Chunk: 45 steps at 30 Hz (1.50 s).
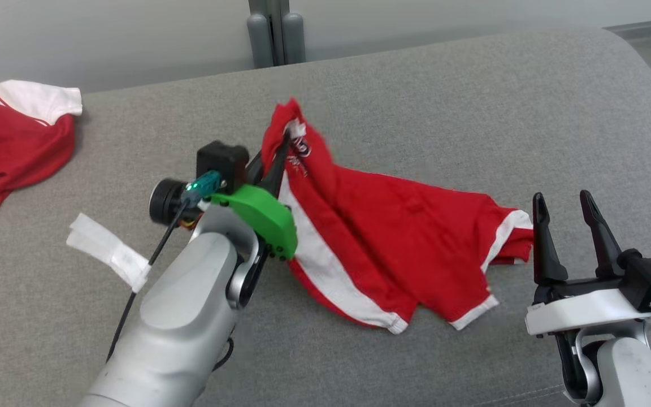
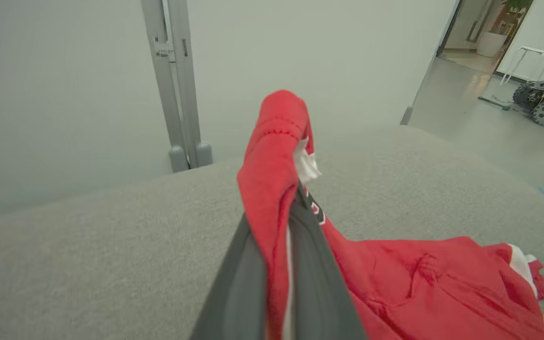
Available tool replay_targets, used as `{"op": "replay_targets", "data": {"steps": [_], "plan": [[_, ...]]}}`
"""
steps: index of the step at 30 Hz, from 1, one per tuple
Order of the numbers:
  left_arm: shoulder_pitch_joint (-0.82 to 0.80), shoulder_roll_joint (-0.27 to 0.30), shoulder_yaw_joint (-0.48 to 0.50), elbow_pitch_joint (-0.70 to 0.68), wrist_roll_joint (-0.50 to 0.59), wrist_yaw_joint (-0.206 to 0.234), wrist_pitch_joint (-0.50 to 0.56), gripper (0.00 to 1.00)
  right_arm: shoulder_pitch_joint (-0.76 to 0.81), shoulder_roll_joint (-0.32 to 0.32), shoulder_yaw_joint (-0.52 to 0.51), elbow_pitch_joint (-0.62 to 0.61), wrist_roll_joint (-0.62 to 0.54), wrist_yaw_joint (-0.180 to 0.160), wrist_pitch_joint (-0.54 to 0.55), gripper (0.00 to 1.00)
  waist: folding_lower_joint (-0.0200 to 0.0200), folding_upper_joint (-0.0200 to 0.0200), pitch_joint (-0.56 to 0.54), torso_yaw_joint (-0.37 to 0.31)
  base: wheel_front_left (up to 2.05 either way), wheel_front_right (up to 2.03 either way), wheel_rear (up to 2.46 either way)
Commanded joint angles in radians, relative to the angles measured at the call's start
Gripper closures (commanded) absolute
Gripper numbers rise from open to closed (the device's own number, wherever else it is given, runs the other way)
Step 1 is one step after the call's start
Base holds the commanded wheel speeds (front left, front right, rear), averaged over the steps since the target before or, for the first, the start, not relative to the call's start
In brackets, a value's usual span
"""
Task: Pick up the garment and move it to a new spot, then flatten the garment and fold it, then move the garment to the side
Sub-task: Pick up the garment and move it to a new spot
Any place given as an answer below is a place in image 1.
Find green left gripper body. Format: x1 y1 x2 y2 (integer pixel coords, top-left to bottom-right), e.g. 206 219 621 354
211 184 298 262

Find red shorts with white stripes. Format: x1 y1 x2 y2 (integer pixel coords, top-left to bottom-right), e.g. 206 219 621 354
261 97 534 335

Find red Bulls jersey white sleeves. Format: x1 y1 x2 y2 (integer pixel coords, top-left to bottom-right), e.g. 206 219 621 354
0 79 83 230

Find black left cable teal plug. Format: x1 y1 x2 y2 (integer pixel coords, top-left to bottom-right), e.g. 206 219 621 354
105 171 236 371

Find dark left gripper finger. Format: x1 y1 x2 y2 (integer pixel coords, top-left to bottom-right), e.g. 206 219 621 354
258 131 293 200
245 151 267 186

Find white tape label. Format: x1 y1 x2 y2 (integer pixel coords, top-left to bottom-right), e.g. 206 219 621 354
66 213 152 293

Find grey vertical post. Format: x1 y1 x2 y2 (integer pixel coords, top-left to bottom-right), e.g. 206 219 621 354
246 0 307 70

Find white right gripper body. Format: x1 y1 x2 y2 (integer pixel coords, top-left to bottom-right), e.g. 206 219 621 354
525 276 651 340

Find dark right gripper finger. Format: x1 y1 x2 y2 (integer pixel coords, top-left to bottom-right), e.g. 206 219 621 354
532 192 569 285
579 189 627 279

